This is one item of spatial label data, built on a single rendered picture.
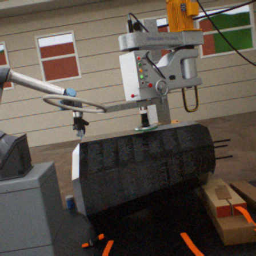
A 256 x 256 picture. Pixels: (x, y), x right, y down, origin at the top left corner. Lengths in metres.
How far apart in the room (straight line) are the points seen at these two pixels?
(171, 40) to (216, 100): 6.65
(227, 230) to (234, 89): 7.43
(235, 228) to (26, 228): 1.47
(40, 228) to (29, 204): 0.17
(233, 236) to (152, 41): 1.70
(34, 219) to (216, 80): 8.04
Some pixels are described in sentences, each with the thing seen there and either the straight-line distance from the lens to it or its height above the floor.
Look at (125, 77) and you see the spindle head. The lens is 2.53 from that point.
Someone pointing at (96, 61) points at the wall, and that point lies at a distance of 8.89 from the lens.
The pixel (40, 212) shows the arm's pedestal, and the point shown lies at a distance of 1.83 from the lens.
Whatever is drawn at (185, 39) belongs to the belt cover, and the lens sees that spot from 2.88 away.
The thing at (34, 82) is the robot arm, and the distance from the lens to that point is 2.37.
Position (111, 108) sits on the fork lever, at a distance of 2.28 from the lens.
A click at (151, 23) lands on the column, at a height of 2.00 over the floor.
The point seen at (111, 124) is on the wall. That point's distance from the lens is 8.87.
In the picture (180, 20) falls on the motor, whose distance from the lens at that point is 2.98.
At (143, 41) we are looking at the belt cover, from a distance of 2.51.
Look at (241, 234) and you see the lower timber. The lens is 2.38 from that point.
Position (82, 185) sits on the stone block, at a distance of 2.46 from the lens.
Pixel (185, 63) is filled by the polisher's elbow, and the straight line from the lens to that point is 2.93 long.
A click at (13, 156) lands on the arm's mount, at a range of 1.83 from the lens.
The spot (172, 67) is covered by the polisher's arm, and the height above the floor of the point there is 1.41.
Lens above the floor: 1.26
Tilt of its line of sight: 7 degrees down
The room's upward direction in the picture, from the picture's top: 9 degrees counter-clockwise
